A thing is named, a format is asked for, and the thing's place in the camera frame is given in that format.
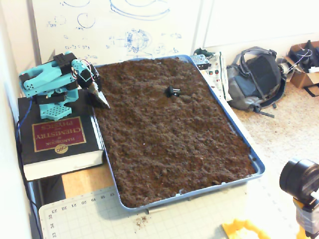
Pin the white gridded cutting mat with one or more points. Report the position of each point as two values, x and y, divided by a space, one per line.
99 219

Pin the brown soil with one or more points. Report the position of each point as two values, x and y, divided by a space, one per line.
162 137

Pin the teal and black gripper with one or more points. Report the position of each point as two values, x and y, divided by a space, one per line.
97 96

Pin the grey backpack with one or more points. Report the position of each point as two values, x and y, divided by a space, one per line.
259 74

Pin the blue plastic tray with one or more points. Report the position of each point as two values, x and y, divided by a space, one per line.
134 208

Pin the cardboard box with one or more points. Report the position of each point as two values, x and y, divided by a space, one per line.
301 78

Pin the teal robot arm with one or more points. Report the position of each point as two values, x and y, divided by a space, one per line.
45 77

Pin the yellow plastic part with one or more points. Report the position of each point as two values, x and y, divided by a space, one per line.
239 229

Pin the black camera on stand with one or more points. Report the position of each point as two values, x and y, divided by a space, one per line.
296 176

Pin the black chemistry handbook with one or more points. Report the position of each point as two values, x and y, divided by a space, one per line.
27 154

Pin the small black plug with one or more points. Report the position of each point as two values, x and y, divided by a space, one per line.
171 91

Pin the whiteboard with blue drawings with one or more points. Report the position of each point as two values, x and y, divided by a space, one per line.
112 25

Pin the white printed soil bag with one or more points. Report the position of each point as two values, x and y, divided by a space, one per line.
216 74

